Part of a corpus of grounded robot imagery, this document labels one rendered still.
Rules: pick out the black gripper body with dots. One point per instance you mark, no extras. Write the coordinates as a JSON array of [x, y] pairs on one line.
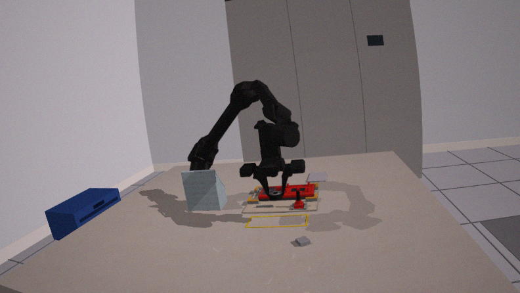
[[296, 166]]

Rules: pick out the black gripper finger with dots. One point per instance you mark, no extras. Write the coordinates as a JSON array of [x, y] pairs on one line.
[[263, 181], [284, 181]]

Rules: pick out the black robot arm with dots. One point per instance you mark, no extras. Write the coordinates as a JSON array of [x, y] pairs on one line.
[[283, 133]]

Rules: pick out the grey rectangular flat panel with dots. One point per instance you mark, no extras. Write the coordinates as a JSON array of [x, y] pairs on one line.
[[317, 176]]

